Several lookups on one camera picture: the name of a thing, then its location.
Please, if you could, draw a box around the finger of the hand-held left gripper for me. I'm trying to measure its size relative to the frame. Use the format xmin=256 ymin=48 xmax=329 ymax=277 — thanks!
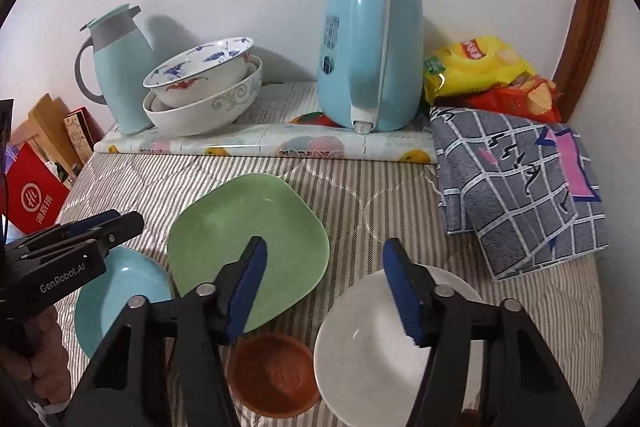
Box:
xmin=20 ymin=211 xmax=146 ymax=259
xmin=5 ymin=209 xmax=121 ymax=254

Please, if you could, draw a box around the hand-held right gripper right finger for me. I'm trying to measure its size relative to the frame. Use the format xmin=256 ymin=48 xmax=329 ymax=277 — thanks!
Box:
xmin=382 ymin=237 xmax=586 ymax=427

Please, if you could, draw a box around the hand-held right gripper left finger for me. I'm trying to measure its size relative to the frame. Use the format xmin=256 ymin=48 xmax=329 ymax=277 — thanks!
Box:
xmin=64 ymin=236 xmax=268 ymax=427

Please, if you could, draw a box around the plain white bowl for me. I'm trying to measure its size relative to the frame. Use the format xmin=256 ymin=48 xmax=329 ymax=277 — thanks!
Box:
xmin=314 ymin=268 xmax=488 ymax=425

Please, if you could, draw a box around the light blue round plate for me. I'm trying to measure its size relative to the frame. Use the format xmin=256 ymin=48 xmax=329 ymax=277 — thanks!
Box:
xmin=74 ymin=246 xmax=176 ymax=360

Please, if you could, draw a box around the green square plate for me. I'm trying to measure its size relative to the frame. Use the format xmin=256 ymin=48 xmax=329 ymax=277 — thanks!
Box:
xmin=166 ymin=173 xmax=331 ymax=333

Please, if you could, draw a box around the small brown bowl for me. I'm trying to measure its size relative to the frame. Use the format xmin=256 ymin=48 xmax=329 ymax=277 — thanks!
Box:
xmin=227 ymin=333 xmax=322 ymax=414

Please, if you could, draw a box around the person's left hand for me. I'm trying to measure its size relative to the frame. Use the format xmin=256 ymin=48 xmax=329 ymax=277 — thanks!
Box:
xmin=0 ymin=307 xmax=74 ymax=409

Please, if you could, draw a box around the red paper bag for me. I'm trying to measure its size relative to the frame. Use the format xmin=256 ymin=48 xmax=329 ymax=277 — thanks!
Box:
xmin=5 ymin=142 xmax=72 ymax=235

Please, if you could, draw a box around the patterned gift box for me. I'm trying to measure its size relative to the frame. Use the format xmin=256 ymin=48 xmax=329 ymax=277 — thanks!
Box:
xmin=62 ymin=107 xmax=107 ymax=165

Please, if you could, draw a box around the striped quilted mattress pad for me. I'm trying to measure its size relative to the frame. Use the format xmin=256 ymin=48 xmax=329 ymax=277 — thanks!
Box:
xmin=50 ymin=152 xmax=608 ymax=427

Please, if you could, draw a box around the brown cardboard box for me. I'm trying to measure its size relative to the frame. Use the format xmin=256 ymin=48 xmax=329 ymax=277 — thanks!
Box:
xmin=10 ymin=93 xmax=83 ymax=178

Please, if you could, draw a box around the large grey scroll pattern bowl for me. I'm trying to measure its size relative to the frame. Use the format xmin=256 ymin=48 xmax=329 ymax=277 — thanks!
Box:
xmin=142 ymin=54 xmax=264 ymax=138

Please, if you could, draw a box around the grey checked cloth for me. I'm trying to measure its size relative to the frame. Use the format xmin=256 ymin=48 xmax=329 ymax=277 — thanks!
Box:
xmin=430 ymin=106 xmax=612 ymax=282

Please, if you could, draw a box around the fruit print plastic cover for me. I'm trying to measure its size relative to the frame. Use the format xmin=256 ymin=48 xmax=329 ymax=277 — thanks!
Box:
xmin=94 ymin=81 xmax=437 ymax=165

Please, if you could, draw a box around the light blue thermos jug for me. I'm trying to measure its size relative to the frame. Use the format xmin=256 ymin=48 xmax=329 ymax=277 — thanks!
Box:
xmin=75 ymin=5 xmax=156 ymax=136

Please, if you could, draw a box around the blue flower pattern bowl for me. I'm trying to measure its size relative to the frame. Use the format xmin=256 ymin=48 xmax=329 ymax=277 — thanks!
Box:
xmin=143 ymin=37 xmax=255 ymax=108

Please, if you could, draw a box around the newspaper sheet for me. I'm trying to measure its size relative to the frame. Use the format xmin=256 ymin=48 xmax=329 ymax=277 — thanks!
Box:
xmin=235 ymin=81 xmax=331 ymax=128

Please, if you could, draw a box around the red snack bag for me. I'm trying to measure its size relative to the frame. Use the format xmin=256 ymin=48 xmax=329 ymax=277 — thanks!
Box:
xmin=462 ymin=74 xmax=563 ymax=124

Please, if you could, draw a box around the yellow chip bag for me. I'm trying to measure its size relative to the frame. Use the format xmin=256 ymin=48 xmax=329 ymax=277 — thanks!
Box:
xmin=424 ymin=36 xmax=538 ymax=105

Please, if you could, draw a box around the light blue electric kettle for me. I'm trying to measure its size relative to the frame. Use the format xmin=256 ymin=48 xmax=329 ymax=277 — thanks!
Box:
xmin=316 ymin=0 xmax=425 ymax=135

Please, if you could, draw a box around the brown wooden frame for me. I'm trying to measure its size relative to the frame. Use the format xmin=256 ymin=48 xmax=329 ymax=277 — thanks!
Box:
xmin=552 ymin=0 xmax=613 ymax=110

